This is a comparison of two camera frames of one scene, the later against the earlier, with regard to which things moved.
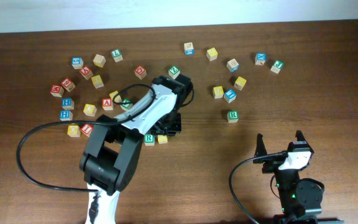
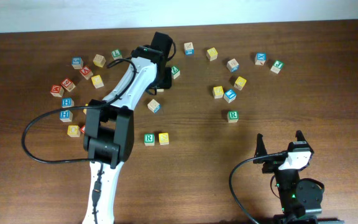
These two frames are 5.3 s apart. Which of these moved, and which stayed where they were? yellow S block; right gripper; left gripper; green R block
Moved: left gripper
Stayed: yellow S block; right gripper; green R block
